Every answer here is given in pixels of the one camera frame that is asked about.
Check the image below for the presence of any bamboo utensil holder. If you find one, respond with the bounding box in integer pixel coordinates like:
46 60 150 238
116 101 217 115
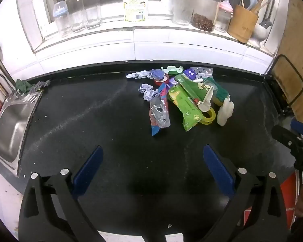
227 4 259 45

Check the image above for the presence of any green white plastic piece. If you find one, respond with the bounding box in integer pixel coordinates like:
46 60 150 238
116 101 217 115
161 65 184 74

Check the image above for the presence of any yellow tape ring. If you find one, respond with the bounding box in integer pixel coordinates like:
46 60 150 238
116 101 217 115
198 107 217 126

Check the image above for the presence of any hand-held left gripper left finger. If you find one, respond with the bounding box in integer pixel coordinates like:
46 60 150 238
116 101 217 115
19 146 104 242

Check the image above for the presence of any blue cap baby bottle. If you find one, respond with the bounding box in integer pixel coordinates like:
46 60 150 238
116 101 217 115
53 1 72 38

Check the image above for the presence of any red carton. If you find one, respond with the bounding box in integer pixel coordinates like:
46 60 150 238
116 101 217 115
280 175 298 234

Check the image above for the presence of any clear jar with peppercorns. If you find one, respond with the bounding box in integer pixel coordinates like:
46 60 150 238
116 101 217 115
190 0 223 32

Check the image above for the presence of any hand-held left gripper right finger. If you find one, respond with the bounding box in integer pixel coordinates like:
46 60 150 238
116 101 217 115
203 145 288 242

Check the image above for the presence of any white purple wrapper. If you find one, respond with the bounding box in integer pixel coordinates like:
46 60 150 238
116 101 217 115
126 71 152 80

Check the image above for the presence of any wooden cutting board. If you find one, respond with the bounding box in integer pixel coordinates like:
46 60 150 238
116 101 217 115
272 0 303 124

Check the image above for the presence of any blue purple wrapper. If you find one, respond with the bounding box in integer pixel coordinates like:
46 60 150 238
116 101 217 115
147 69 167 80

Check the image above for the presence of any red blue snack wrapper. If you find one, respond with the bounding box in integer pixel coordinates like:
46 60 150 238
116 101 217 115
149 83 171 137

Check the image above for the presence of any pink cap baby bottle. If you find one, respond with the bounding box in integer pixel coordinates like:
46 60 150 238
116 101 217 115
214 0 233 33

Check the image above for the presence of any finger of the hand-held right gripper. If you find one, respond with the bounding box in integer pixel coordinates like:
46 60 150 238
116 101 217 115
290 118 303 139
271 125 303 154

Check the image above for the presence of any black wire rack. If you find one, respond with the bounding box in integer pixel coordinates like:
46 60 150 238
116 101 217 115
264 54 303 117

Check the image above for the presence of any white spout lid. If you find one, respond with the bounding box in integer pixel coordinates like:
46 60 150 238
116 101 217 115
197 86 216 113

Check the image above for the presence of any green pouch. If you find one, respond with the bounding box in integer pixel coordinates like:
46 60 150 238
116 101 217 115
167 74 202 132

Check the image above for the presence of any clear drinking glass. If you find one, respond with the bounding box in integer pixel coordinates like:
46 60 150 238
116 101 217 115
66 0 87 33
83 0 102 30

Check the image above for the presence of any green cartoon packet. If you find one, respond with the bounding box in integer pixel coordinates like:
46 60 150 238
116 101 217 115
199 77 219 99

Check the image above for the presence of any green cap soap bottle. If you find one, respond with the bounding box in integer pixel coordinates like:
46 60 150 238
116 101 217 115
122 0 149 25

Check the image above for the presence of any stainless steel sink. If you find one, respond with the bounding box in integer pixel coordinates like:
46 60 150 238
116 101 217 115
0 93 44 178

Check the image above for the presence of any green dish cloth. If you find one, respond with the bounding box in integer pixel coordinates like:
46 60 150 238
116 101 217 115
15 79 34 93

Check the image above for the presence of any purple spotted packet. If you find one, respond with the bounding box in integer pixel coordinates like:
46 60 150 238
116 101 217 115
189 67 215 80

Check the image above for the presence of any grey purple scrubber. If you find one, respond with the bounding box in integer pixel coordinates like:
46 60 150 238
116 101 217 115
32 80 51 93

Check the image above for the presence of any yellow green sponge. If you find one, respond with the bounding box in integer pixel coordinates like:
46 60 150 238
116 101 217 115
211 80 231 107

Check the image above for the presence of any lilac wrapper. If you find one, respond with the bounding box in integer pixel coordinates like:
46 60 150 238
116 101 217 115
138 83 159 103

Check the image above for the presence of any white grey ceramic figure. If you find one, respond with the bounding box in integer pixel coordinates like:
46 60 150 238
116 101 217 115
249 18 273 49

